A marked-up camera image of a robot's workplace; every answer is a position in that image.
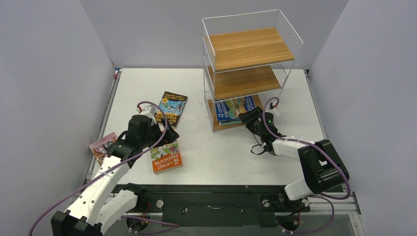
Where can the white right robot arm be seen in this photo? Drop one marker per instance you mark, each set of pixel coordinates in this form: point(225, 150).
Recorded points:
point(321, 165)

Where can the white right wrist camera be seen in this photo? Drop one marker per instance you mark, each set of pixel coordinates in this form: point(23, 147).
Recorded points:
point(274, 109)

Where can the blue 91-storey treehouse book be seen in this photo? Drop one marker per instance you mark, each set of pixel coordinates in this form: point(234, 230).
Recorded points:
point(229, 110)

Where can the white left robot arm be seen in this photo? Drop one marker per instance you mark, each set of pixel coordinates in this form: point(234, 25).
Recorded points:
point(97, 189)

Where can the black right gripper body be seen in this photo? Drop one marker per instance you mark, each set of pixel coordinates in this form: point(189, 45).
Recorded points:
point(251, 116)

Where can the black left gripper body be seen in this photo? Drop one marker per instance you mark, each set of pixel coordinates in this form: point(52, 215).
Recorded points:
point(154, 135)

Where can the pink book at table edge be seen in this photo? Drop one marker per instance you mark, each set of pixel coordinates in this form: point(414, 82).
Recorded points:
point(99, 148)

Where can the orange 78-storey treehouse book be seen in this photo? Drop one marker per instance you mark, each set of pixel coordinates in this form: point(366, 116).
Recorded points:
point(166, 157)

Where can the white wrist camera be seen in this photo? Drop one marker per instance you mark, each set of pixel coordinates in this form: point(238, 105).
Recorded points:
point(274, 109)
point(148, 111)

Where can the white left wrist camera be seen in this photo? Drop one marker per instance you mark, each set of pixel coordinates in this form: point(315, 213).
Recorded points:
point(148, 111)

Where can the white wire wooden shelf rack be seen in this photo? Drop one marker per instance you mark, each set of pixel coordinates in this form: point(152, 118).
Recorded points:
point(246, 55)

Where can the aluminium frame rail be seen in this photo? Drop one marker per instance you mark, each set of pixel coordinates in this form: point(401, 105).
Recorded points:
point(196, 206)

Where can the black 169-storey treehouse book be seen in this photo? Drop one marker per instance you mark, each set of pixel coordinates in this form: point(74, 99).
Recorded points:
point(172, 105)

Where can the yellow Brideshead Revisited book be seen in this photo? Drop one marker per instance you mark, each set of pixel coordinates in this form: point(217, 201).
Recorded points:
point(229, 122)

